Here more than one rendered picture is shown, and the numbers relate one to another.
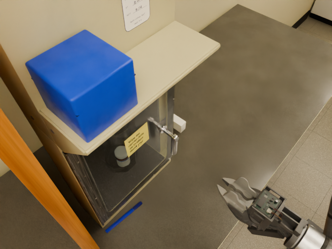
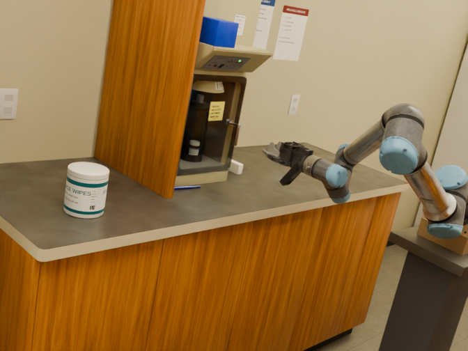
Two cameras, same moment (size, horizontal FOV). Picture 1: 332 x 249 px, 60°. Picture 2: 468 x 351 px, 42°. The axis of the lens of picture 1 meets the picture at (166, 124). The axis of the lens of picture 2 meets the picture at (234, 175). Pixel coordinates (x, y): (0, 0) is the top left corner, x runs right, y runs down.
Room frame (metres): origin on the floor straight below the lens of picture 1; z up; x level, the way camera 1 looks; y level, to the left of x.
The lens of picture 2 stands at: (-1.96, -0.05, 1.72)
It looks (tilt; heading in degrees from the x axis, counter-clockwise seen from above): 17 degrees down; 0
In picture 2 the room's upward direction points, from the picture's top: 11 degrees clockwise
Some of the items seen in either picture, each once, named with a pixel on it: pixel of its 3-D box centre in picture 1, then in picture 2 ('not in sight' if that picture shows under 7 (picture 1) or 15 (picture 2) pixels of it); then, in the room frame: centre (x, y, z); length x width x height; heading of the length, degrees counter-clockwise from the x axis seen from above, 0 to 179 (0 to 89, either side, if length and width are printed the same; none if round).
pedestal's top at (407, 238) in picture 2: not in sight; (446, 247); (0.29, -0.91, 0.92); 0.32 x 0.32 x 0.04; 44
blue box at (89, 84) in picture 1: (86, 85); (217, 32); (0.29, 0.11, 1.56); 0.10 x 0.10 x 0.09; 48
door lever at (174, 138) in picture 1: (170, 141); (234, 132); (0.45, -0.01, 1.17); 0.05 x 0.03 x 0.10; 48
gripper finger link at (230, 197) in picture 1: (231, 196); (271, 149); (0.29, -0.16, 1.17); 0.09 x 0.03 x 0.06; 53
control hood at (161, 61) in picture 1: (140, 93); (232, 60); (0.36, 0.05, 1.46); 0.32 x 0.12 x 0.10; 138
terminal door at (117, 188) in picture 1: (134, 154); (210, 125); (0.39, 0.08, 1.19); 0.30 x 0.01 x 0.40; 138
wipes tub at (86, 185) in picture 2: not in sight; (86, 189); (-0.10, 0.41, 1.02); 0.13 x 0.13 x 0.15
